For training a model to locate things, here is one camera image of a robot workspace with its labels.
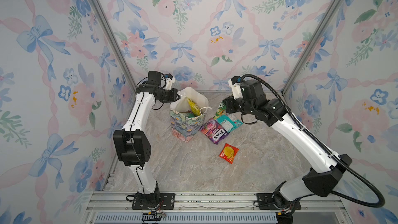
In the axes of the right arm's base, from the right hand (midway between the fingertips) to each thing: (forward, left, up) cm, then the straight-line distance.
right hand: (224, 99), depth 71 cm
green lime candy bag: (-4, +1, -2) cm, 5 cm away
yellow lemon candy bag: (+8, +15, -15) cm, 23 cm away
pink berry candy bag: (+1, +3, -31) cm, 31 cm away
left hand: (+11, +22, -9) cm, 26 cm away
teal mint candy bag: (+8, -7, -31) cm, 33 cm away
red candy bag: (-12, -5, -32) cm, 34 cm away
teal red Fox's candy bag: (+6, +17, -20) cm, 27 cm away
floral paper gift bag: (-4, +20, -17) cm, 27 cm away
